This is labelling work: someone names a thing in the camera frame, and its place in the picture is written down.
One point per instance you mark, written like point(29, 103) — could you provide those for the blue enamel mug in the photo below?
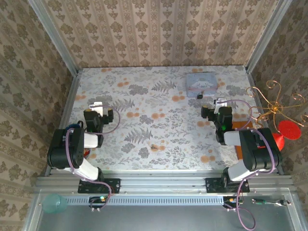
point(74, 125)

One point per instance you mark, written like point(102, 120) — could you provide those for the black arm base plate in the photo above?
point(213, 186)
point(113, 186)

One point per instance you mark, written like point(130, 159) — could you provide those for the aluminium frame post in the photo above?
point(267, 36)
point(53, 36)

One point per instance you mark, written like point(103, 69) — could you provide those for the small dark padlock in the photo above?
point(200, 96)

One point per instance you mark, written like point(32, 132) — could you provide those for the cartoon print tin box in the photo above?
point(201, 84)

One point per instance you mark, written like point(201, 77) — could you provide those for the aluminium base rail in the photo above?
point(163, 180)

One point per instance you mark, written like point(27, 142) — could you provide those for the green translucent plastic cup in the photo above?
point(54, 204)

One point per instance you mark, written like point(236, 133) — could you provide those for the aluminium side rail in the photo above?
point(251, 79)
point(72, 96)

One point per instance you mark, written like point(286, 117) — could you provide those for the red hourglass shaped object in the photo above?
point(290, 130)

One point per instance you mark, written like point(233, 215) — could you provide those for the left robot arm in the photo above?
point(60, 149)

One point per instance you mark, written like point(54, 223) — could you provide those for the small key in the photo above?
point(153, 146)

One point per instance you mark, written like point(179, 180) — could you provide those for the leaf pattern small bowl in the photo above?
point(86, 152)

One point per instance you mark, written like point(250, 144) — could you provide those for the small controller board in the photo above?
point(231, 201)
point(96, 201)

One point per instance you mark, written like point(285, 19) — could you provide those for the orange leather pad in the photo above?
point(240, 125)

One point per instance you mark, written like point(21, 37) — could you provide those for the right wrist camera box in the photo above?
point(220, 102)

